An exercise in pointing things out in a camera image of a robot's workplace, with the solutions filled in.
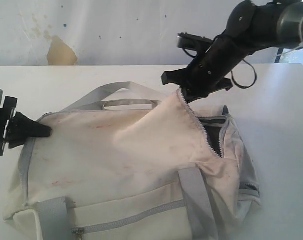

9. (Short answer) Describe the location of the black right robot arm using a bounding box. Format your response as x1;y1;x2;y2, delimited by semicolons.
161;0;303;103

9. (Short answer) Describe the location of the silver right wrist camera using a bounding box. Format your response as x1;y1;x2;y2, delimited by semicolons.
177;32;213;58

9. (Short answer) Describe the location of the white canvas backpack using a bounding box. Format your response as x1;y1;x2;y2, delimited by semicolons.
3;82;261;240

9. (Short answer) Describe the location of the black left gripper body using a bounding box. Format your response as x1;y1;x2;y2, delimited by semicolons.
0;96;18;156

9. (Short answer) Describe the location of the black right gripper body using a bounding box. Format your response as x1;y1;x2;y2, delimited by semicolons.
161;37;251;97

